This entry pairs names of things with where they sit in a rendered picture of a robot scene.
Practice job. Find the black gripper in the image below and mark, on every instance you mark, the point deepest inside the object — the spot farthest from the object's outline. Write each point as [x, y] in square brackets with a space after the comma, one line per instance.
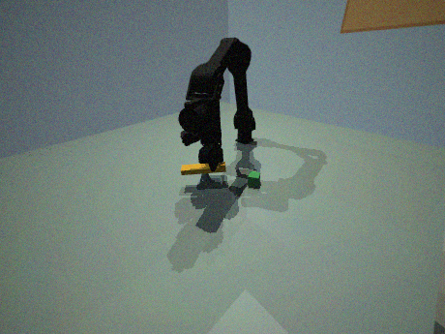
[211, 153]

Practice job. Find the orange bar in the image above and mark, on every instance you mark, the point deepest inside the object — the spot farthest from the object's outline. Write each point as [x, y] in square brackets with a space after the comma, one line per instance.
[201, 168]

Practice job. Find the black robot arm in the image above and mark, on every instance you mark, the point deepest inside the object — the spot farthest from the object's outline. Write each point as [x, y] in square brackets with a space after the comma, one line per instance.
[208, 79]

